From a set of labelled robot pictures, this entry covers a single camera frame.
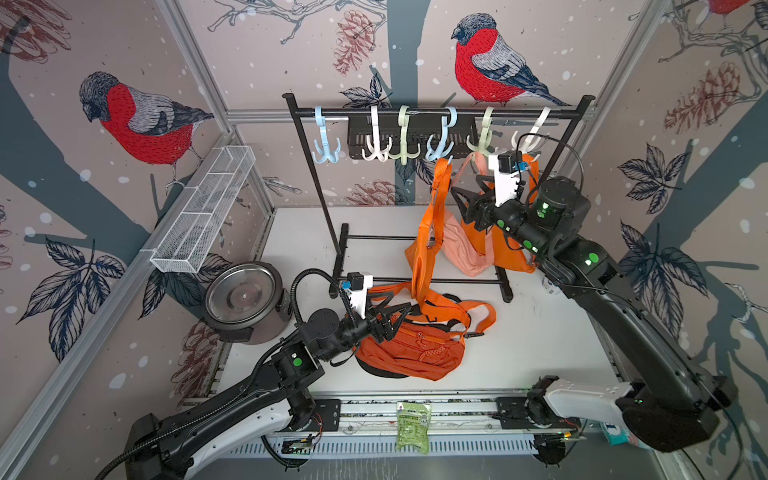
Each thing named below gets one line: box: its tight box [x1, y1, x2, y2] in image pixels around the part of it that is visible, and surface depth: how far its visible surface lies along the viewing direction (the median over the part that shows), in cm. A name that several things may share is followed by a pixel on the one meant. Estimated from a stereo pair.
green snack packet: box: [395, 402, 432, 455], surface depth 73 cm
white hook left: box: [362, 105, 393, 162], surface depth 69 cm
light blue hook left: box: [311, 106, 341, 164], surface depth 69 cm
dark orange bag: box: [354, 322, 466, 381], surface depth 79 cm
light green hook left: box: [388, 105, 421, 166], surface depth 69 cm
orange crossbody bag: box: [367, 158, 497, 338], surface depth 90 cm
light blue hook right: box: [426, 106, 458, 161], surface depth 67 cm
